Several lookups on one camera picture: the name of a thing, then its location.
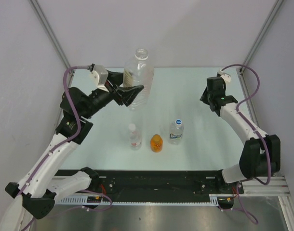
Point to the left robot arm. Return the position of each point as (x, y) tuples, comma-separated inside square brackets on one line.
[(38, 194)]

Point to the clear bottle blue cap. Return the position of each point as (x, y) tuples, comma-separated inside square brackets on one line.
[(176, 131)]

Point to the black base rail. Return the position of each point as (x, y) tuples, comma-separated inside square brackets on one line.
[(161, 186)]

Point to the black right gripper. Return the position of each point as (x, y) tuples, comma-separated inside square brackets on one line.
[(204, 97)]

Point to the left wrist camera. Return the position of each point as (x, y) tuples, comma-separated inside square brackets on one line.
[(99, 76)]

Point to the right aluminium frame post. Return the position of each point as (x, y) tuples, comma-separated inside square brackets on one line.
[(276, 8)]

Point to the left aluminium frame post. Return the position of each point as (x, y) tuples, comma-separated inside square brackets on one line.
[(49, 32)]

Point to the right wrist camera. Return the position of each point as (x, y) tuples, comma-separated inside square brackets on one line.
[(226, 77)]

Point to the orange juice bottle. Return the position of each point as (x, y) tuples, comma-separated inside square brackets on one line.
[(156, 143)]

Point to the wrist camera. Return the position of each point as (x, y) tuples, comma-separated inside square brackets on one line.
[(99, 76), (226, 77)]

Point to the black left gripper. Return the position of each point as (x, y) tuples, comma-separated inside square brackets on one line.
[(127, 94)]

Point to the small clear bottle white cap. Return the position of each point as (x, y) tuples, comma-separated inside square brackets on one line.
[(135, 137)]

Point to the aluminium frame post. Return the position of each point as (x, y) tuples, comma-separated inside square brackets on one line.
[(276, 8), (49, 32)]

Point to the large clear bottle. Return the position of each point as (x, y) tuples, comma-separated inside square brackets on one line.
[(138, 70)]

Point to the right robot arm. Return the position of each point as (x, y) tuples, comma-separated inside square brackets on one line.
[(261, 154)]

